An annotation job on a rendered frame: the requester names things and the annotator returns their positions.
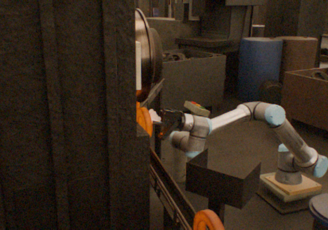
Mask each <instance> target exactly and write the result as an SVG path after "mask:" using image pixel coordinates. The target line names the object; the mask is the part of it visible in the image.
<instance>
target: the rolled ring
mask: <svg viewBox="0 0 328 230"><path fill-rule="evenodd" d="M206 224H207V226H208V228H209V229H210V230H225V229H224V226H223V224H222V222H221V220H220V219H219V217H218V216H217V214H216V213H215V212H213V211H212V210H209V209H206V210H202V211H199V212H197V213H196V215H195V218H194V221H193V230H206Z"/></svg>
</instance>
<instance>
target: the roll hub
mask: <svg viewBox="0 0 328 230"><path fill-rule="evenodd" d="M150 31H151V33H152V36H153V41H154V45H155V54H156V68H155V75H154V79H153V82H152V83H157V82H158V81H159V79H160V77H161V74H162V69H163V49H162V43H161V40H160V36H159V34H158V32H157V31H156V30H155V29H154V28H150Z"/></svg>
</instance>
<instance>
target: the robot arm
mask: <svg viewBox="0 0 328 230"><path fill-rule="evenodd" d="M163 108H166V109H167V110H165V109H163ZM149 114H150V117H151V121H152V124H156V125H160V126H164V128H163V130H162V131H161V132H160V133H159V134H158V137H159V138H160V139H161V140H163V141H164V140H165V139H166V138H167V136H168V135H169V134H170V133H171V134H170V137H169V143H170V145H171V146H173V147H174V148H177V149H180V150H182V151H183V152H185V153H184V154H185V156H186V157H190V158H193V157H195V156H196V155H197V154H199V153H200V152H201V151H203V150H204V145H205V141H206V137H208V136H210V135H212V134H216V133H218V132H220V131H222V130H225V129H227V128H229V127H231V126H233V125H236V124H238V123H240V122H242V121H243V122H248V121H251V120H258V121H262V122H264V123H265V125H266V126H267V127H268V128H270V130H271V131H272V132H273V133H274V134H275V135H276V137H277V138H278V139H279V140H280V141H281V142H282V144H280V145H279V148H278V169H277V171H276V174H275V180H276V181H277V182H279V183H281V184H285V185H298V184H300V183H302V180H303V178H302V175H301V173H300V172H303V173H306V174H309V175H311V176H314V177H317V178H320V177H322V176H323V175H324V174H325V172H326V170H327V167H328V159H327V158H326V157H324V156H321V155H319V154H318V153H317V152H316V151H315V150H314V149H312V148H310V147H308V146H307V144H306V143H305V142H304V141H303V140H302V138H301V137H300V136H299V135H298V133H297V132H296V131H295V130H294V128H293V127H292V126H291V124H290V123H289V122H288V121H287V119H285V111H284V109H283V108H282V107H281V106H278V105H275V104H268V103H263V102H247V103H243V104H240V105H238V106H237V108H236V109H235V110H232V111H230V112H228V113H226V114H223V115H221V116H219V117H216V118H214V119H209V118H205V117H199V116H194V115H191V114H186V113H183V112H182V111H178V110H173V109H170V108H167V107H162V106H161V108H160V113H159V116H158V115H157V114H156V112H155V111H153V109H150V110H149ZM175 128H178V129H179V130H180V131H181V132H178V131H175V132H173V133H172V131H173V130H174V129H175Z"/></svg>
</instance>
